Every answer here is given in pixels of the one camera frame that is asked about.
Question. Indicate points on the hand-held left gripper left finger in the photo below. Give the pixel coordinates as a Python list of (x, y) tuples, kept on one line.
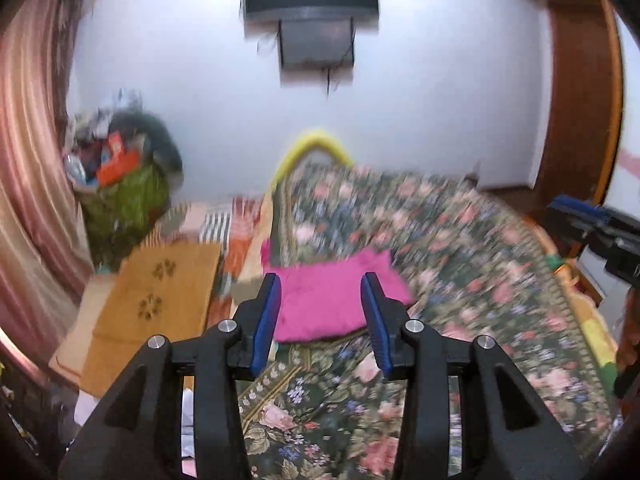
[(265, 320)]

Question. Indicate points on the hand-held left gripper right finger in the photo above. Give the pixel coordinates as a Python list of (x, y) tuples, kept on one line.
[(376, 320)]

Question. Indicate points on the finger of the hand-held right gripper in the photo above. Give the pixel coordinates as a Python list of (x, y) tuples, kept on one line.
[(575, 204), (565, 225)]

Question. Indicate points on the pink pants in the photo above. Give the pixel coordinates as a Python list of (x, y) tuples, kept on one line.
[(320, 300)]

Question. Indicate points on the white wardrobe sliding door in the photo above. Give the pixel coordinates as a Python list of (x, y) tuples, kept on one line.
[(631, 150)]

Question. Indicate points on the colourful bedsheet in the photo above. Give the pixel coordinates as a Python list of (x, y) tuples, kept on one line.
[(595, 330)]

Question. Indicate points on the floral blanket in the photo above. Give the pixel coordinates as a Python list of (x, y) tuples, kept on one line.
[(450, 285)]

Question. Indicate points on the wooden door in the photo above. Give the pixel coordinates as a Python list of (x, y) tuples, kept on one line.
[(575, 110)]

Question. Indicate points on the striped cloth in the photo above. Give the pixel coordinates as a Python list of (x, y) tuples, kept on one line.
[(215, 225)]

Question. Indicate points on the pile of clothes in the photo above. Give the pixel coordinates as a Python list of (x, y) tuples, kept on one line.
[(130, 210), (100, 120)]

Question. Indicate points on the cardboard sheet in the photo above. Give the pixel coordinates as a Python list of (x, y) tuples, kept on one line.
[(75, 345)]

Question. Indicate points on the pink striped curtain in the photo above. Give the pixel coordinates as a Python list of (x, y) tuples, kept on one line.
[(30, 185)]

